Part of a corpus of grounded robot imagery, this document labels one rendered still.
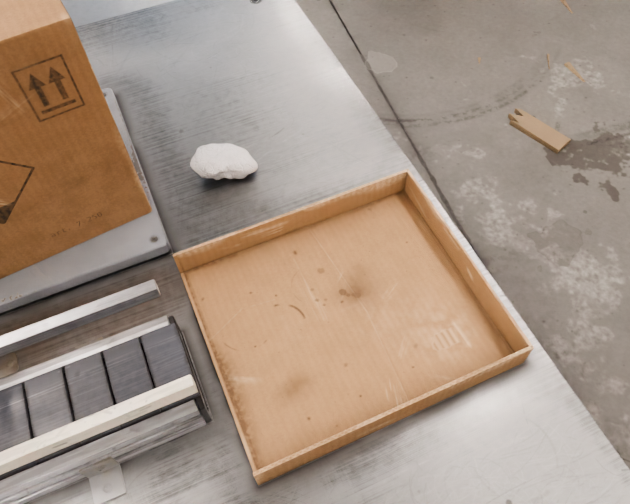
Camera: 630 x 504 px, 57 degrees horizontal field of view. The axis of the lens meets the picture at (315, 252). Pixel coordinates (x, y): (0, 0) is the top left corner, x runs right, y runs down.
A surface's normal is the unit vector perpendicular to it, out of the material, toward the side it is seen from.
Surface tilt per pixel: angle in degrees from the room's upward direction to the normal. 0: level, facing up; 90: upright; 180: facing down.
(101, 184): 90
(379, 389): 0
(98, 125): 90
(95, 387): 0
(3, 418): 0
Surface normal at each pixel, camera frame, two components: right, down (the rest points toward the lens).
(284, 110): -0.02, -0.54
